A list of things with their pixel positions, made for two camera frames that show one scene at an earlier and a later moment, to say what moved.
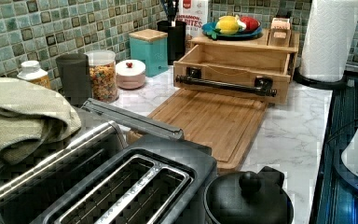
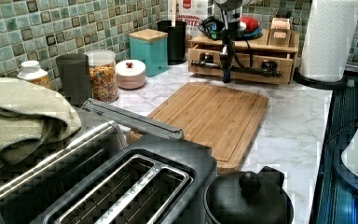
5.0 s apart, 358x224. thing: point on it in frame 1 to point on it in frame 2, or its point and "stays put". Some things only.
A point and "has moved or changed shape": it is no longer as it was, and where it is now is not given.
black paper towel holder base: [315, 81] stays put
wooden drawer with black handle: [251, 76] has moved or changed shape
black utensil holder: [176, 31] stays put
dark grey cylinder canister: [75, 76] stays put
